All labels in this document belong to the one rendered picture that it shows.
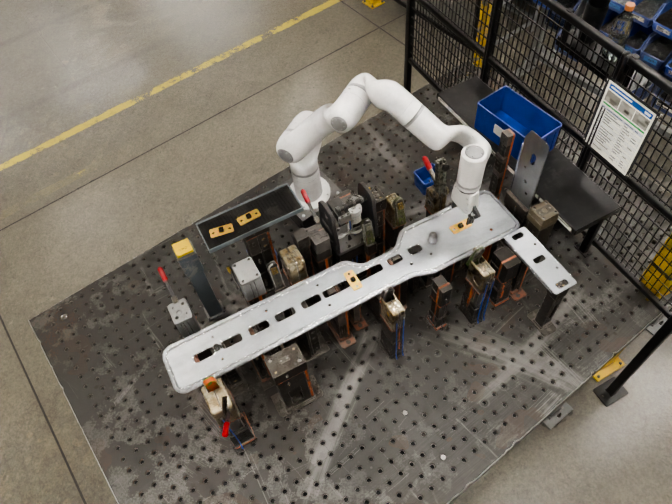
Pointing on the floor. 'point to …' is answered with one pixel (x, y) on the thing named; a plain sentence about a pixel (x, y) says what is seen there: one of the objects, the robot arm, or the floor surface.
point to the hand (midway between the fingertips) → (462, 213)
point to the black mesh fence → (613, 390)
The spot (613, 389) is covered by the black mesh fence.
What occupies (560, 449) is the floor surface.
